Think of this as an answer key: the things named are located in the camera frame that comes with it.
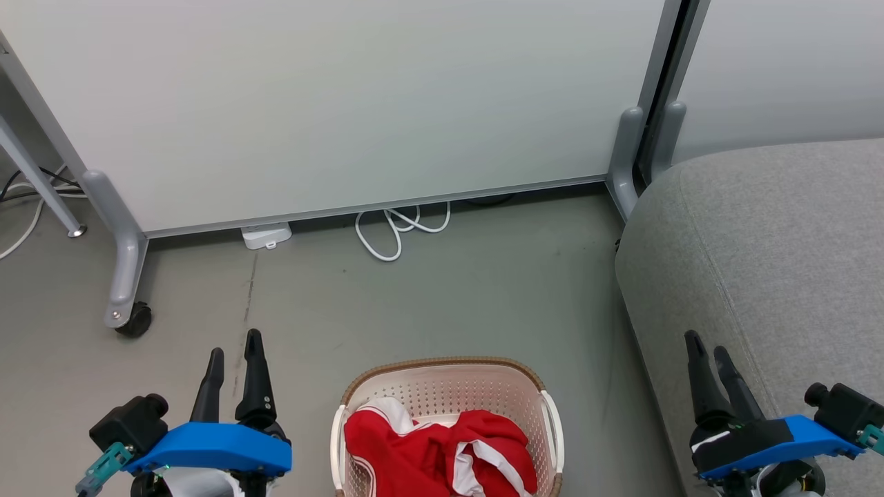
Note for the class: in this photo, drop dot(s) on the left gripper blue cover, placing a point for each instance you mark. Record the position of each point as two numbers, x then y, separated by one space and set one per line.
214 447

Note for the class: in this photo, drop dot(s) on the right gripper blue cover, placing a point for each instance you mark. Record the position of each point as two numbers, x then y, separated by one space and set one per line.
760 442

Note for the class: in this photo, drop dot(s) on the plain red garment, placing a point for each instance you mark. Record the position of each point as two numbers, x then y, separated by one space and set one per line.
394 455

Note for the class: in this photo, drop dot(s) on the grey fabric sofa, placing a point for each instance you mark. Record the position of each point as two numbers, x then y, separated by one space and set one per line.
760 262

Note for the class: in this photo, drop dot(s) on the black caster wheel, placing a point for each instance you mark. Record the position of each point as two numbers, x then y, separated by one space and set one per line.
136 322

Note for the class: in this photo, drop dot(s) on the white power adapter box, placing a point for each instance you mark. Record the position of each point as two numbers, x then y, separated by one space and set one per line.
266 235

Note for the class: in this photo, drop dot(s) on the cream perforated laundry basket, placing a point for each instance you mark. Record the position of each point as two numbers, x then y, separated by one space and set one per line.
442 386

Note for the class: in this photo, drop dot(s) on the grey metal table leg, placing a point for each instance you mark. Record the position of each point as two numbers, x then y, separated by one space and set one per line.
41 183

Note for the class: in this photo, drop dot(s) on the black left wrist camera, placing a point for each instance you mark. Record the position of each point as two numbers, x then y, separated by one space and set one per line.
131 424

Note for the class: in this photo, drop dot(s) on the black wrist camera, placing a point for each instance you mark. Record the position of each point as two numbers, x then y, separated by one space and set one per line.
131 424
846 411

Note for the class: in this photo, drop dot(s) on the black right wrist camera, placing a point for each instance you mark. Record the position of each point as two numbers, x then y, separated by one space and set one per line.
846 411

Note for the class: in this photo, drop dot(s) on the teal left camera connector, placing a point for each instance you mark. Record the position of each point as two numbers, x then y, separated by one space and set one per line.
103 469

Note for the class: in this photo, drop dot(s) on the teal camera connector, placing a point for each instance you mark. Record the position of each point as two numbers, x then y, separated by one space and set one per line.
103 469
873 438

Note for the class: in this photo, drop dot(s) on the teal right camera connector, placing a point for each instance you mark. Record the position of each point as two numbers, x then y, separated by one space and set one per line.
873 438

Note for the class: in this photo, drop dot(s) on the white partition panel grey frame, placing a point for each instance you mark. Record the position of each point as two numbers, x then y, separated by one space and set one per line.
345 103

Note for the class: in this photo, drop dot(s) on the frosted partition panel grey post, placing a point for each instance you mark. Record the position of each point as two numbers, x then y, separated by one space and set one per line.
780 69

